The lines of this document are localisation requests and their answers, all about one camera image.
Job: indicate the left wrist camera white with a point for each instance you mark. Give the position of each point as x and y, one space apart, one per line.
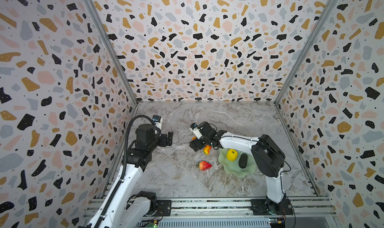
156 120

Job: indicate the light green wavy fruit bowl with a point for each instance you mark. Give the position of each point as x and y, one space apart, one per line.
232 167

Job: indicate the red fake strawberry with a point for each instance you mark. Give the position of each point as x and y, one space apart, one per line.
203 165

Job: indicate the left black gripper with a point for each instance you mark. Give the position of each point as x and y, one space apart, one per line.
163 141

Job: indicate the yellow fake lemon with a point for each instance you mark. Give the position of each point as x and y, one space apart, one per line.
232 155

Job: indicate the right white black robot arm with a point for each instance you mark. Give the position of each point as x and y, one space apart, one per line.
269 158

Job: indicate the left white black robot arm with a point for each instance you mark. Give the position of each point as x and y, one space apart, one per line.
120 189

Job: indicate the dark fake avocado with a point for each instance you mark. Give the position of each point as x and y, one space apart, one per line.
243 161

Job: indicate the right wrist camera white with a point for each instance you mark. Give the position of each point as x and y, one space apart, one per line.
194 128

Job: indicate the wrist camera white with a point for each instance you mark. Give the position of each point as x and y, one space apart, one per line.
156 120
194 128

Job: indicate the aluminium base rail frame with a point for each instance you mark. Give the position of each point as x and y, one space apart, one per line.
305 212

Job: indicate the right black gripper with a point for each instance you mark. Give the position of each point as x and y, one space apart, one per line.
201 137

